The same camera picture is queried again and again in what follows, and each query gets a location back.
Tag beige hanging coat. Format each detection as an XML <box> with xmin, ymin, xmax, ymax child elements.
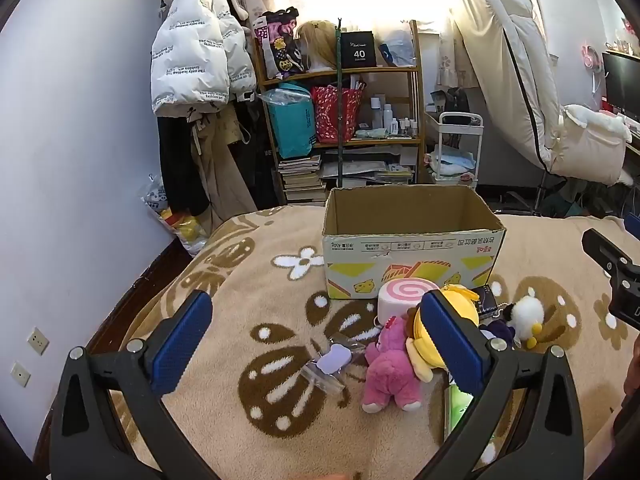
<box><xmin>190</xmin><ymin>107</ymin><xmax>258</xmax><ymax>231</ymax></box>

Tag row of white bottles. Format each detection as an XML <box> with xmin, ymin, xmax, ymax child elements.
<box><xmin>370</xmin><ymin>94</ymin><xmax>420</xmax><ymax>137</ymax></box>

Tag teal shopping bag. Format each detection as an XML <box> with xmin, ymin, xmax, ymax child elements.
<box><xmin>265</xmin><ymin>85</ymin><xmax>317</xmax><ymax>159</ymax></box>

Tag white plush toy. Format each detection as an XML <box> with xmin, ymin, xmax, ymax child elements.
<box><xmin>502</xmin><ymin>295</ymin><xmax>546</xmax><ymax>348</ymax></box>

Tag clear plastic bag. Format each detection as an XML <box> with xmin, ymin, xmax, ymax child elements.
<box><xmin>257</xmin><ymin>82</ymin><xmax>313</xmax><ymax>106</ymax></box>

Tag white puffer jacket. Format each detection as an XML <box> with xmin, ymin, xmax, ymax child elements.
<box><xmin>150</xmin><ymin>0</ymin><xmax>258</xmax><ymax>117</ymax></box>

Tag folded cloths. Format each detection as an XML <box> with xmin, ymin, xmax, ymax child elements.
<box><xmin>427</xmin><ymin>145</ymin><xmax>476</xmax><ymax>176</ymax></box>

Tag dark hanging clothes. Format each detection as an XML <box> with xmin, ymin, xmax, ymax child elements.
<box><xmin>157</xmin><ymin>105</ymin><xmax>211</xmax><ymax>216</ymax></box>

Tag purple plush toy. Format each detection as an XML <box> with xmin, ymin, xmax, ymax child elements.
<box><xmin>480</xmin><ymin>317</ymin><xmax>516</xmax><ymax>348</ymax></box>

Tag white gaming chair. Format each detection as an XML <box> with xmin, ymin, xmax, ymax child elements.
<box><xmin>450</xmin><ymin>0</ymin><xmax>563</xmax><ymax>173</ymax></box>

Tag office chair with white cushion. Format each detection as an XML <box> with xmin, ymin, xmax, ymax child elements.
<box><xmin>492</xmin><ymin>104</ymin><xmax>636</xmax><ymax>218</ymax></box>

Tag plastic bag with yellow items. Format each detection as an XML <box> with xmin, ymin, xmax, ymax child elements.
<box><xmin>141</xmin><ymin>175</ymin><xmax>211</xmax><ymax>256</ymax></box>

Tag black box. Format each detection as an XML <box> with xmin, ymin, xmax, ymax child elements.
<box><xmin>340</xmin><ymin>31</ymin><xmax>377</xmax><ymax>67</ymax></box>

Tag stack of books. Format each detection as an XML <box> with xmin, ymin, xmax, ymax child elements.
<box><xmin>277</xmin><ymin>155</ymin><xmax>327</xmax><ymax>206</ymax></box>

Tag green pole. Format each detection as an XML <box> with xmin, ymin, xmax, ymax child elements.
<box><xmin>334</xmin><ymin>16</ymin><xmax>347</xmax><ymax>188</ymax></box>

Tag red patterned bag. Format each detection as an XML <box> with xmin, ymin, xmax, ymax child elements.
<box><xmin>311</xmin><ymin>85</ymin><xmax>365</xmax><ymax>143</ymax></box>

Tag pink plush bear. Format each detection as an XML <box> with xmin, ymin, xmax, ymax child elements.
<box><xmin>361</xmin><ymin>316</ymin><xmax>423</xmax><ymax>413</ymax></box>

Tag clear packaged lilac squishy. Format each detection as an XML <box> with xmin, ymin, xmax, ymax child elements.
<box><xmin>300</xmin><ymin>342</ymin><xmax>353</xmax><ymax>393</ymax></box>

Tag pink swirl squishy cake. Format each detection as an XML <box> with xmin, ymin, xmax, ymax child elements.
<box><xmin>376</xmin><ymin>277</ymin><xmax>442</xmax><ymax>331</ymax></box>

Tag pile of papers and booklets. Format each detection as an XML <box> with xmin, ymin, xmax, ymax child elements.
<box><xmin>320</xmin><ymin>147</ymin><xmax>416</xmax><ymax>191</ymax></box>

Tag pink headphones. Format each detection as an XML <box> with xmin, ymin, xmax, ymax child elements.
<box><xmin>580</xmin><ymin>45</ymin><xmax>603</xmax><ymax>72</ymax></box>

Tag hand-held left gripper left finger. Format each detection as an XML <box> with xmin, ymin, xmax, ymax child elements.
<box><xmin>49</xmin><ymin>290</ymin><xmax>221</xmax><ymax>480</ymax></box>

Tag yellow plush toy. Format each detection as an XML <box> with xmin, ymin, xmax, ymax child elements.
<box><xmin>404</xmin><ymin>284</ymin><xmax>481</xmax><ymax>381</ymax></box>

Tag black tissue pack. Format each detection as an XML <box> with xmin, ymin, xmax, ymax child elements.
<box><xmin>470</xmin><ymin>284</ymin><xmax>501</xmax><ymax>317</ymax></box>

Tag black patterned tote bag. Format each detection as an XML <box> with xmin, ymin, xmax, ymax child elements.
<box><xmin>254</xmin><ymin>7</ymin><xmax>303</xmax><ymax>81</ymax></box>

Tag bamboo shelf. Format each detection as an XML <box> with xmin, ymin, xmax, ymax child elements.
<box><xmin>250</xmin><ymin>20</ymin><xmax>426</xmax><ymax>206</ymax></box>

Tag person's right forearm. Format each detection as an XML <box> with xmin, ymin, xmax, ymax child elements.
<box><xmin>621</xmin><ymin>332</ymin><xmax>640</xmax><ymax>398</ymax></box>

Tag blonde wig on mannequin head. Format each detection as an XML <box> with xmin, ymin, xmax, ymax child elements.
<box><xmin>295</xmin><ymin>20</ymin><xmax>343</xmax><ymax>73</ymax></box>

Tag computer monitor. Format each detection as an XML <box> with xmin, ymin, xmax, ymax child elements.
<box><xmin>601</xmin><ymin>51</ymin><xmax>640</xmax><ymax>121</ymax></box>

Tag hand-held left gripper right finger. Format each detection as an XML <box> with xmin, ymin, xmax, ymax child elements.
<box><xmin>395</xmin><ymin>290</ymin><xmax>586</xmax><ymax>480</ymax></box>

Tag green tissue pack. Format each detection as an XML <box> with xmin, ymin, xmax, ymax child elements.
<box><xmin>442</xmin><ymin>377</ymin><xmax>501</xmax><ymax>448</ymax></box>

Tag cardboard box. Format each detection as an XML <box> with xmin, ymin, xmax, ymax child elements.
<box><xmin>321</xmin><ymin>185</ymin><xmax>507</xmax><ymax>301</ymax></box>

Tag white rolling cart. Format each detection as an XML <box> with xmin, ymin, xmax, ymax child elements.
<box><xmin>424</xmin><ymin>111</ymin><xmax>484</xmax><ymax>188</ymax></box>

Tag white plastic bag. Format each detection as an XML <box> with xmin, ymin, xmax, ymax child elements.
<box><xmin>378</xmin><ymin>29</ymin><xmax>417</xmax><ymax>67</ymax></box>

